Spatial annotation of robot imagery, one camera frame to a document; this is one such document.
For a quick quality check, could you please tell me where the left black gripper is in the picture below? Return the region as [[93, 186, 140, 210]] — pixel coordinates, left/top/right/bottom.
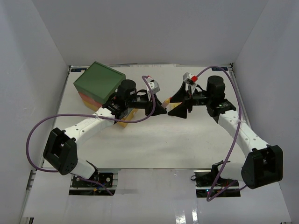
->
[[126, 91, 167, 117]]

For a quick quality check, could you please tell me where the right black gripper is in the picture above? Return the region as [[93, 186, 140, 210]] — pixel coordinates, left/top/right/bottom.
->
[[167, 81, 213, 119]]

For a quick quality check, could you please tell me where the green drawer storage box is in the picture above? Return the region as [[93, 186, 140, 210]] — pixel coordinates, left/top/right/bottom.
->
[[73, 61, 126, 104]]

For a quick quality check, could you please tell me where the orange red drawer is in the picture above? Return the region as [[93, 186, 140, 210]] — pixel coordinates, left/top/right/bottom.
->
[[78, 92, 102, 106]]

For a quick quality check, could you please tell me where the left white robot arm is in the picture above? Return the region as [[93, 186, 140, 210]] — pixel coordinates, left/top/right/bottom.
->
[[43, 76, 167, 186]]

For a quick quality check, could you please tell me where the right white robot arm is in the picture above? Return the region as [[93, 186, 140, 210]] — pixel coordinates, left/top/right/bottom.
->
[[168, 72, 283, 189]]

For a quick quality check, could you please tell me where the yellow highlighter cap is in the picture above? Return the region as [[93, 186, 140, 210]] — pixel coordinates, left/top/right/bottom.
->
[[169, 102, 181, 110]]

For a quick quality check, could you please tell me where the blue corner label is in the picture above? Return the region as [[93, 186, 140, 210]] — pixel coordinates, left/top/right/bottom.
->
[[211, 67, 228, 71]]

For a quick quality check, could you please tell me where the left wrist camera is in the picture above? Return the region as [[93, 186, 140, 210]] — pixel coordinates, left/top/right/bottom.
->
[[146, 77, 160, 94]]

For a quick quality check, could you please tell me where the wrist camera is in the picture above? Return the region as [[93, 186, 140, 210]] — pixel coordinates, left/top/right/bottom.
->
[[146, 77, 160, 94], [183, 72, 198, 92]]

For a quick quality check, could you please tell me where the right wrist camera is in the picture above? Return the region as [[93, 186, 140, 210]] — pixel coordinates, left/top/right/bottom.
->
[[183, 72, 198, 92]]

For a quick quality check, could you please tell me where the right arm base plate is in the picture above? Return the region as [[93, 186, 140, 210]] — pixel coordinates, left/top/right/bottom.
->
[[190, 171, 241, 198]]

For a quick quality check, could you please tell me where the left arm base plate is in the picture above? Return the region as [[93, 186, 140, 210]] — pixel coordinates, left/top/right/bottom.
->
[[71, 173, 114, 188]]

